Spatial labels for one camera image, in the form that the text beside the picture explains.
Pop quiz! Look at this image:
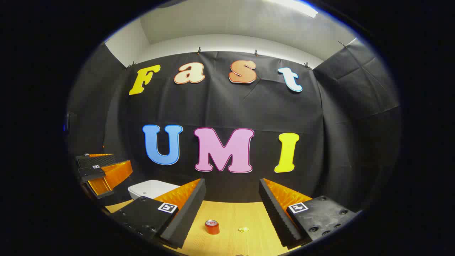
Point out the white desktop garbage bin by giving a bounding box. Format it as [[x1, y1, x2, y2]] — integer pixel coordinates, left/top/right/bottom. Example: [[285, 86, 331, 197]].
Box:
[[128, 180, 181, 200]]

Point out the wooden desktop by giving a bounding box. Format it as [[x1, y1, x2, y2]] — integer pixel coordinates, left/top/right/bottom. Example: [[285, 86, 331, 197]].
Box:
[[105, 199, 303, 256]]

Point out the red pop can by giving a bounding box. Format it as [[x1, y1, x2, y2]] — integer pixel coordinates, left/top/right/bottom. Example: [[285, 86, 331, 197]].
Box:
[[205, 219, 220, 235]]

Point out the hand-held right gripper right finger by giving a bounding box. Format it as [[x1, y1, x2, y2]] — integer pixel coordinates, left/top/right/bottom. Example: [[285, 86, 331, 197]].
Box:
[[258, 178, 358, 249]]

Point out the black backdrop cloth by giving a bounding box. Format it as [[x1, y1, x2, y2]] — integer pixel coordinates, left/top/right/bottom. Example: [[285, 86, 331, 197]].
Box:
[[66, 37, 402, 214]]

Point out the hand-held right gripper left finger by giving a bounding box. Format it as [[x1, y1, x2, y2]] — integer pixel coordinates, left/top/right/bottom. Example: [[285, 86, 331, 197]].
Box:
[[108, 178, 207, 249]]

